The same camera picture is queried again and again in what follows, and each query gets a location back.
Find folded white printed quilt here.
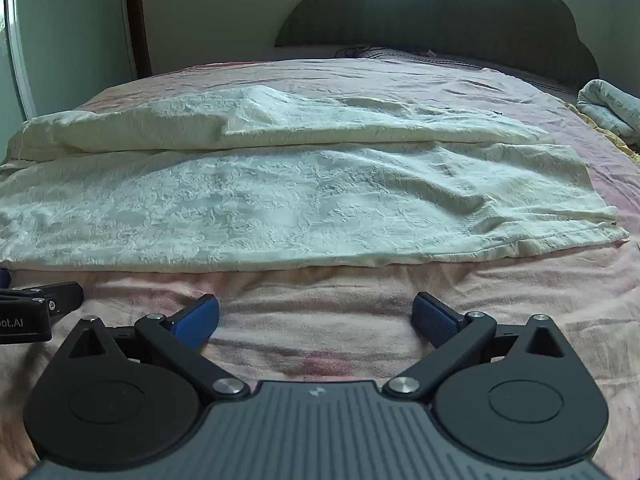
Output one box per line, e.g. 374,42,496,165
576,79,640,146

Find patterned bed sheet yellow trim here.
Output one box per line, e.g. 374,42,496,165
562,100,640,167

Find pink blanket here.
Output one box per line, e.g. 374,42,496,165
0,57,640,463

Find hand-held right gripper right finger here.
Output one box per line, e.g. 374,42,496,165
382,291,571,401

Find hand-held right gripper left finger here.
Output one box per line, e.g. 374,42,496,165
64,294,251,401

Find brown wooden door frame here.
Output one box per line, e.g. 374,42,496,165
122,0,154,81

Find wardrobe door with flower print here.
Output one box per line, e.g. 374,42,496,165
0,0,139,122

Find cream white textured pants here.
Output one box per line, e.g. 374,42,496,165
0,85,631,274

